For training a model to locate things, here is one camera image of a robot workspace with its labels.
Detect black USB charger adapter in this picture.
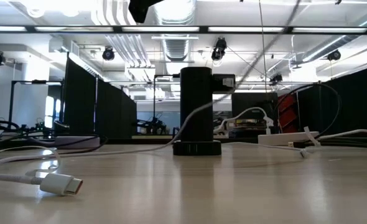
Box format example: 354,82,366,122
212,73,236,93

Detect black USB cable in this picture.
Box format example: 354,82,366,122
273,82,342,149
21,133,109,156

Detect pale braided USB cable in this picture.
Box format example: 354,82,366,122
0,0,302,197

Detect white USB cable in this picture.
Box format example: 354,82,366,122
213,106,309,159

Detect LED light bar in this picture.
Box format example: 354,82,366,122
0,25,367,35

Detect black tower power strip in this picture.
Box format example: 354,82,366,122
172,67,222,156

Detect black curtain panel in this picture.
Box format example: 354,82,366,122
62,51,138,140
297,62,367,138

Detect black monitor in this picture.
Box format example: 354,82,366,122
231,92,279,121

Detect lavender round power hub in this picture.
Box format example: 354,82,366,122
55,136,101,149

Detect green electronics board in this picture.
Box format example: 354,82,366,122
15,121,71,139

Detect red storage bin shelf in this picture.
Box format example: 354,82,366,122
277,92,299,134

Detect white power strip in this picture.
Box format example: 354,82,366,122
257,131,320,146

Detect silver ventilation duct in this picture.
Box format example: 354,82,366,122
154,0,197,62

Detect black metal rack frame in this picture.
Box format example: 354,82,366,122
8,80,65,133

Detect black aluminium table frame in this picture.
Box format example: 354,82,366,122
104,138,367,152

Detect black cable loop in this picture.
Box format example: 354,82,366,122
0,119,20,139

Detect white cable tie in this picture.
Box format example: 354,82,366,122
304,126,322,147

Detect white power strip cord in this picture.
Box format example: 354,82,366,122
315,128,367,141

